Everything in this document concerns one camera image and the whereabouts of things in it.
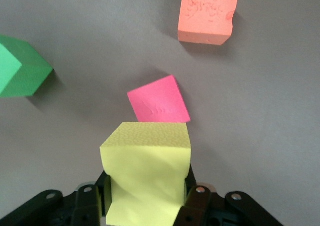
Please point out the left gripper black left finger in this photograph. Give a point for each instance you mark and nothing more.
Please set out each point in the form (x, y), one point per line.
(82, 206)

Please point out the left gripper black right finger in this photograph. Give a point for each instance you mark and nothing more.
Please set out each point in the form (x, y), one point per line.
(200, 206)

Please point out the yellow foam cube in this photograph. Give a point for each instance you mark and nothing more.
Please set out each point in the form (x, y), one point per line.
(145, 166)

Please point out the red foam cube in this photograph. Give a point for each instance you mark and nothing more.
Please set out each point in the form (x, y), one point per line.
(160, 100)

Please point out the green foam cube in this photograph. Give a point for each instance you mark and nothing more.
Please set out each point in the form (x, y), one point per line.
(25, 70)

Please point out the chipped orange foam cube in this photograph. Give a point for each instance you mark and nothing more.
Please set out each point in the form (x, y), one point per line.
(207, 13)

